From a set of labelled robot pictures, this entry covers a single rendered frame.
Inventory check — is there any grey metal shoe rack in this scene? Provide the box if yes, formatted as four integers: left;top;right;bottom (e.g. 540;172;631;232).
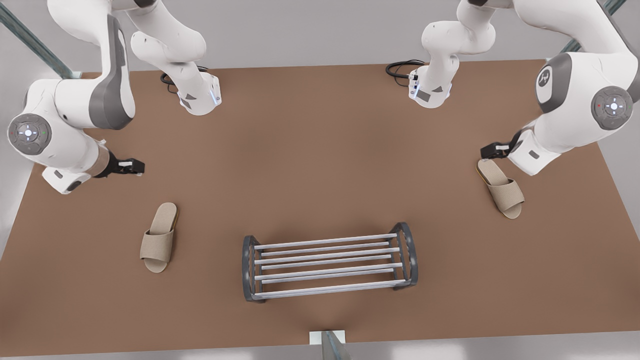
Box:
242;221;419;304

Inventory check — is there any beige slipper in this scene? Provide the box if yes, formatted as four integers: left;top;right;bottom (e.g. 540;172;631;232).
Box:
139;202;179;274
475;158;526;220

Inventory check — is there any black cable loop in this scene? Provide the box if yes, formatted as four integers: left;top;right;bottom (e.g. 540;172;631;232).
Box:
160;65;211;95
385;59;427;88

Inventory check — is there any silver frame post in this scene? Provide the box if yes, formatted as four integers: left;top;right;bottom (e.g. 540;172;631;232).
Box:
309;330;353;360
0;4;83;81
560;0;628;54

